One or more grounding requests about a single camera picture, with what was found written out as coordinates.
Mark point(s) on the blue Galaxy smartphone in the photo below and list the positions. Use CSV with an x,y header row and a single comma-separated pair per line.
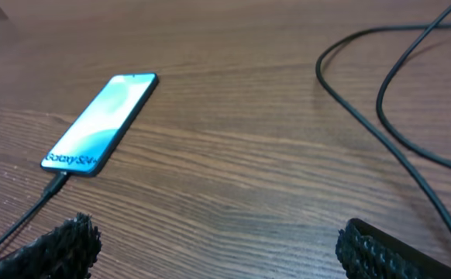
x,y
88,143

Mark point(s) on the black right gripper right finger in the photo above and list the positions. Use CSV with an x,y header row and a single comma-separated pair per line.
x,y
365,252

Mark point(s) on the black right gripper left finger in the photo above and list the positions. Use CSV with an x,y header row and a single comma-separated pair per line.
x,y
67,252

